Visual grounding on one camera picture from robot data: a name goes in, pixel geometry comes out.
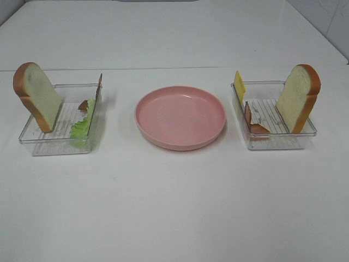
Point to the yellow cheese slice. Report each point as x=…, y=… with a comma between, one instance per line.
x=239, y=86

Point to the bacon strip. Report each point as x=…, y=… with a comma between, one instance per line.
x=254, y=131
x=98, y=87

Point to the green lettuce leaf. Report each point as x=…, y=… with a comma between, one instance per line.
x=81, y=128

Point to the bread slice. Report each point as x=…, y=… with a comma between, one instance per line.
x=37, y=94
x=298, y=97

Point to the pink round plate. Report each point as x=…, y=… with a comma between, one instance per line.
x=180, y=118

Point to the right clear plastic tray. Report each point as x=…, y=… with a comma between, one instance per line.
x=262, y=97

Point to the clear plastic tray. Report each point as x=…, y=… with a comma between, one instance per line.
x=58, y=141
x=262, y=97

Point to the left clear plastic tray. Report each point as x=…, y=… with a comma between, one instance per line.
x=58, y=141

